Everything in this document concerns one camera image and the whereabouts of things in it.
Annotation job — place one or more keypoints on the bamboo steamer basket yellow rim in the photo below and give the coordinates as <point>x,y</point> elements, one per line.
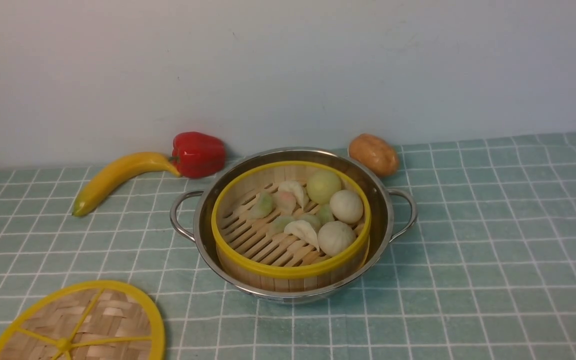
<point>282,263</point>

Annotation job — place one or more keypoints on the woven bamboo steamer lid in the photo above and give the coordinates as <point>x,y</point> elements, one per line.
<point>92,320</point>

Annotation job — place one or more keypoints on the white dumpling upper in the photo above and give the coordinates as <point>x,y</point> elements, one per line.
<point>297,190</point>

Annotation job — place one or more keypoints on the white dumpling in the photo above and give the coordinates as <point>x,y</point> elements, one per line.
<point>297,190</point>
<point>303,230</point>

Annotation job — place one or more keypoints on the pink dumpling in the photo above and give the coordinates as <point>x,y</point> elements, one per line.
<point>285,202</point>

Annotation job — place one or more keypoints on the yellow-green round bun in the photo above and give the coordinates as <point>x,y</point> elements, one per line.
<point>322,185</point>

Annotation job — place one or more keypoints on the green dumpling lower left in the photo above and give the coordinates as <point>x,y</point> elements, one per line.
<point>278,225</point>

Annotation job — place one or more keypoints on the white dumpling lower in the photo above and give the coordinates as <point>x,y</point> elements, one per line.
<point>303,230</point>

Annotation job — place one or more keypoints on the white round bun upper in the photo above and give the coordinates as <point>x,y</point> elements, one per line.
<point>347,206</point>

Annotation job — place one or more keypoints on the white round bun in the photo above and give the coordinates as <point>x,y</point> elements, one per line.
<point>334,237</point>
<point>347,206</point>

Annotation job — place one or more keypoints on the white round bun lower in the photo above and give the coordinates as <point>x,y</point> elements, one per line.
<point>334,237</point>

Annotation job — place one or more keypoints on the brown potato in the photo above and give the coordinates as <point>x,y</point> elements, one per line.
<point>375,154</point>

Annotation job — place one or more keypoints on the red bell pepper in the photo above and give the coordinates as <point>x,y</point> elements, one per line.
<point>197,155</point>

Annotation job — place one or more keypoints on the yellow plastic banana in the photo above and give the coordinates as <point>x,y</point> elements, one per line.
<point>117,173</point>

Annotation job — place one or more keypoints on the green checkered tablecloth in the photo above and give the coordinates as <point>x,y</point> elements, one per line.
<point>487,273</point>

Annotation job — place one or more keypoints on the stainless steel two-handled pot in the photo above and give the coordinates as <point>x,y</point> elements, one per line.
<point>393,212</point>

